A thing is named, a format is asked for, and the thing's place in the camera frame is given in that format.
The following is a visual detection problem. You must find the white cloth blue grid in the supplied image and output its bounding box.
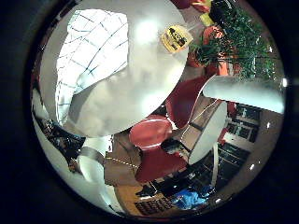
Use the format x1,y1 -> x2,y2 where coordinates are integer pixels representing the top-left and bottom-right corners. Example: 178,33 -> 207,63
55,8 -> 129,127

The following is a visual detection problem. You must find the black shelf unit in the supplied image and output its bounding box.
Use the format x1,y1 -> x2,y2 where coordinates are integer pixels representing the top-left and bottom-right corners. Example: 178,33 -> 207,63
218,104 -> 263,190

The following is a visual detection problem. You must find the orange plant pot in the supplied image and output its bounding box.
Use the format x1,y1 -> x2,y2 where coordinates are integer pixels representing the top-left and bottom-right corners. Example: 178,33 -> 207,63
202,25 -> 226,45
214,59 -> 232,77

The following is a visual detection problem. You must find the green leafy plant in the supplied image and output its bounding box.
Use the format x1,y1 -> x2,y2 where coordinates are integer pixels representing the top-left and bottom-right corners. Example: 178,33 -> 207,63
190,2 -> 278,80

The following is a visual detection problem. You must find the white round side table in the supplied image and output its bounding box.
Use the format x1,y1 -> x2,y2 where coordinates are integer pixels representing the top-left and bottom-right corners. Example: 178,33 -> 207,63
186,100 -> 229,166

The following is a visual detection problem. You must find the dark red chair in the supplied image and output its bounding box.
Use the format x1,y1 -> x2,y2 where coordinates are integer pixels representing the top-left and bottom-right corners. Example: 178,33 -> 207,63
169,0 -> 194,9
135,147 -> 189,184
165,77 -> 210,129

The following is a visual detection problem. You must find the dark red plant pot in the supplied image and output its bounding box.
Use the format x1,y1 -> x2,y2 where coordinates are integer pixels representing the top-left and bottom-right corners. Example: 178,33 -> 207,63
186,50 -> 204,69

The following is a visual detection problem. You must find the yellow small container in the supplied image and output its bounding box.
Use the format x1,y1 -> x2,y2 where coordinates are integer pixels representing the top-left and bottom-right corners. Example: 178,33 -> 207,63
199,12 -> 216,28

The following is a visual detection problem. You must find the black plant pot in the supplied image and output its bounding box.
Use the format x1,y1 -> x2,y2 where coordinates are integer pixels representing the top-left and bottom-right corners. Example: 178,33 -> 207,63
208,0 -> 235,22

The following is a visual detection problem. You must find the red round stool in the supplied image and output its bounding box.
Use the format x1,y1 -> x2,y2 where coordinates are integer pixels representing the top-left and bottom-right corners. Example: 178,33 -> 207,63
129,114 -> 174,151

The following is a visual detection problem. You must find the blue crumpled bag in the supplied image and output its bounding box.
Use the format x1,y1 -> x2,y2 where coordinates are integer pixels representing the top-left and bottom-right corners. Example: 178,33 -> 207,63
171,186 -> 216,210

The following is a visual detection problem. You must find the black grid floor mat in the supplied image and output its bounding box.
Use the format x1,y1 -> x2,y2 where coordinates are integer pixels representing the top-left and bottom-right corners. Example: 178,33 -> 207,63
134,197 -> 176,217

